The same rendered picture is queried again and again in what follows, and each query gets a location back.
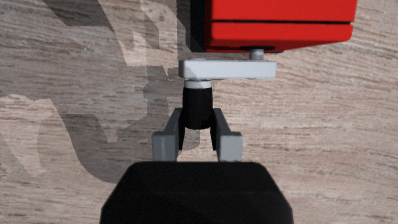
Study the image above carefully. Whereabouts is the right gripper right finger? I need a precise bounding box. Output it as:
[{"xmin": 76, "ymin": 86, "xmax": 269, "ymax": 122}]
[{"xmin": 210, "ymin": 108, "xmax": 243, "ymax": 162}]

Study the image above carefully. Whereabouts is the red pencil sharpener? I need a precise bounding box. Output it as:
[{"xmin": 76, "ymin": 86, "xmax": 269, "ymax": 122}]
[{"xmin": 178, "ymin": 0, "xmax": 357, "ymax": 130}]

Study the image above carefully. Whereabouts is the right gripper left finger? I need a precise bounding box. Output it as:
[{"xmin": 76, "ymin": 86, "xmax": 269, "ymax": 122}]
[{"xmin": 152, "ymin": 108, "xmax": 185, "ymax": 161}]

